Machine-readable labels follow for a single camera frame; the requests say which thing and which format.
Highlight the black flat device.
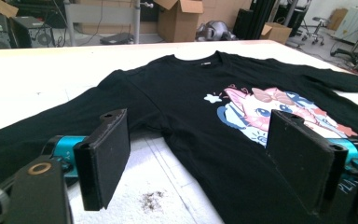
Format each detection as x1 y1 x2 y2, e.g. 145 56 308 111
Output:
100 32 134 46

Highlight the black metal frame post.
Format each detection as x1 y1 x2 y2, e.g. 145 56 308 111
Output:
250 0 282 40

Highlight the small cardboard box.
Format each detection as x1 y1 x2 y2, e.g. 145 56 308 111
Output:
259 21 293 45

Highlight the white cabinet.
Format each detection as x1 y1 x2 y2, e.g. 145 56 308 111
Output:
334 7 358 45

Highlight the large open cardboard box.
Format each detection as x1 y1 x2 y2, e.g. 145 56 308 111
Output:
153 0 205 43

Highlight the grey helmet-like object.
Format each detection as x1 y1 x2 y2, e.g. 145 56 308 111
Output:
195 20 238 42

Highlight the folded cardboard box flap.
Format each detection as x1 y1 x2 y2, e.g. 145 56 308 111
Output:
0 0 20 19

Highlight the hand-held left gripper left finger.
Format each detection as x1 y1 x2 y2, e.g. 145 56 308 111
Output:
41 108 131 212

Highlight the black long-sleeved shirt cartoon print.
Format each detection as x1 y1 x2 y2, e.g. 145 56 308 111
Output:
0 50 358 224

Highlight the wheeled metal stool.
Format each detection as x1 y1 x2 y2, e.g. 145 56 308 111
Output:
301 17 329 47

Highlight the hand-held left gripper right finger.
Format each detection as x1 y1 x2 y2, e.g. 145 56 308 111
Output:
265 109 358 216

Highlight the white metal stand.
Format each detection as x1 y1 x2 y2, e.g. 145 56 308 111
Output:
63 0 155 47

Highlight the white table mat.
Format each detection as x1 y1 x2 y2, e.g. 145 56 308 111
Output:
0 43 358 224

